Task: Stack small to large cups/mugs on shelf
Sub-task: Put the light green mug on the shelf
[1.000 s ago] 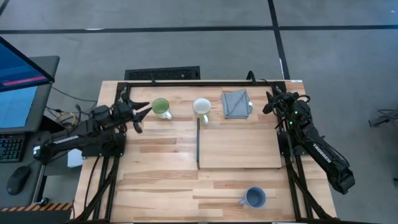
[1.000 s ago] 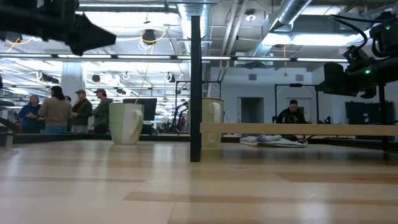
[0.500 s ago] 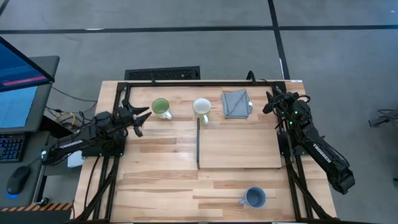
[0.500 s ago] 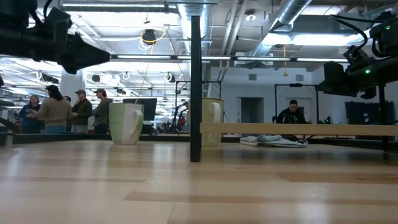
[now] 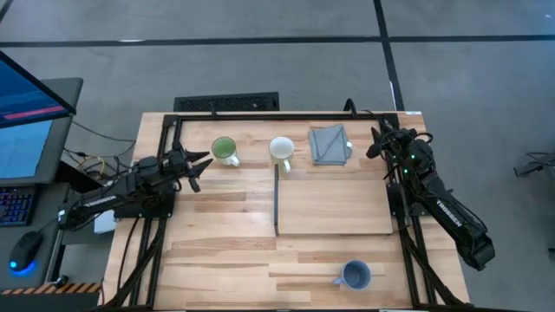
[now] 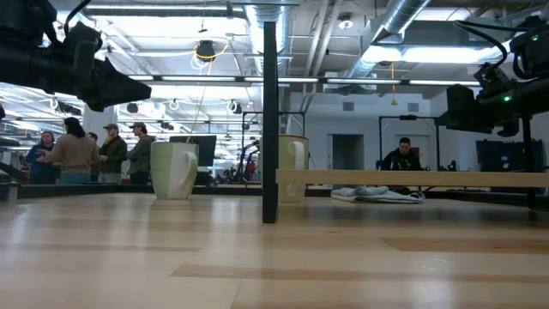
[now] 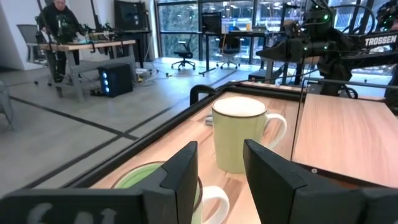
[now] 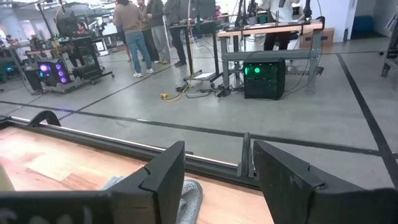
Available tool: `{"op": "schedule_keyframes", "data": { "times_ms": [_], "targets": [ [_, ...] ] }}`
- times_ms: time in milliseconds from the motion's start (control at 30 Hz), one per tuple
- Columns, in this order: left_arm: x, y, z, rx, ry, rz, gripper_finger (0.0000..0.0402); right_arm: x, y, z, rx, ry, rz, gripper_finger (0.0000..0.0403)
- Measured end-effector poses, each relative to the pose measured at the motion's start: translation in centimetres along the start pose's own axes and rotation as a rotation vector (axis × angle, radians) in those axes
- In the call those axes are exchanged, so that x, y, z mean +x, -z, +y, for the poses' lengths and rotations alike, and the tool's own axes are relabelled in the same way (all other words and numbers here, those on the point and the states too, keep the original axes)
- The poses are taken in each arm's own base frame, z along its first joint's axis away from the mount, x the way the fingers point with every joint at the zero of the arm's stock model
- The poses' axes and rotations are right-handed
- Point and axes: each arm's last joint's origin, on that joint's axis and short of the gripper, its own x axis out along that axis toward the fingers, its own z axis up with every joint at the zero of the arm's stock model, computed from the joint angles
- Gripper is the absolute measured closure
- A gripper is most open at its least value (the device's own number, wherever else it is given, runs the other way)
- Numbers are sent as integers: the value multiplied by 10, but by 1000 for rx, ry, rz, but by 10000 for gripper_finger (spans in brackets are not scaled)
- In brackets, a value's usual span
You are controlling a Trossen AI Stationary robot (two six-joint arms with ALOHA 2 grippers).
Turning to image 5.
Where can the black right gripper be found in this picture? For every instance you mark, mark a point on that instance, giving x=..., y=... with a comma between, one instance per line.
x=396, y=144

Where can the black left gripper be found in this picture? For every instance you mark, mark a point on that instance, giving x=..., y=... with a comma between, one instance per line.
x=180, y=162

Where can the mug with green inside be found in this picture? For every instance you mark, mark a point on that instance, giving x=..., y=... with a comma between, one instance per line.
x=223, y=147

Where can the cream yellow mug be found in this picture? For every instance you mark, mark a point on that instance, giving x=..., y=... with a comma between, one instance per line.
x=282, y=147

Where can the blue-grey mug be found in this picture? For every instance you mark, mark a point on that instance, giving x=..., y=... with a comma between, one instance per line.
x=355, y=275

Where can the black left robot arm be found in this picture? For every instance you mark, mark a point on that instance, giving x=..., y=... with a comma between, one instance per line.
x=108, y=199

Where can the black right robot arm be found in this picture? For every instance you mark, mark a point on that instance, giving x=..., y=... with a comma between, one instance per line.
x=451, y=212

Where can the wooden shelf board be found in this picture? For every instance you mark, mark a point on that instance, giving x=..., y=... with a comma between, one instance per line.
x=334, y=208

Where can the folded grey cloth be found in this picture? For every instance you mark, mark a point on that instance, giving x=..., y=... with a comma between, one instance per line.
x=329, y=145

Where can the black vented computer case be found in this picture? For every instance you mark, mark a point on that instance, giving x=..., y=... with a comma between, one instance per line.
x=225, y=102

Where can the small white box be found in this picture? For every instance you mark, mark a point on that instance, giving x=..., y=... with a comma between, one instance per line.
x=104, y=222

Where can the grey side desk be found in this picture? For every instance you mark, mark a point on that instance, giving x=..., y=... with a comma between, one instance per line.
x=47, y=242

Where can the grey-framed computer screen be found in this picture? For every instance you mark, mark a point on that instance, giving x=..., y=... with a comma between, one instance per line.
x=26, y=149

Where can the tilted computer monitor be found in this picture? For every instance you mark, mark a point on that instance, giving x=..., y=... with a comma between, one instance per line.
x=26, y=93

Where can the backlit black keyboard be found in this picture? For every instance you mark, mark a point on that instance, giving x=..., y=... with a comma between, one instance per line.
x=15, y=206

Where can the orange black hazard strip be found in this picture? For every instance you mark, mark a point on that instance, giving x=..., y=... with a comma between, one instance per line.
x=52, y=288

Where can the black computer mouse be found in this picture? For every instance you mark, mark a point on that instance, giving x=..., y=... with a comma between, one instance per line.
x=25, y=251

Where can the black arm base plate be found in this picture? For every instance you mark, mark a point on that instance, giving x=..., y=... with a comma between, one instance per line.
x=143, y=209
x=396, y=199

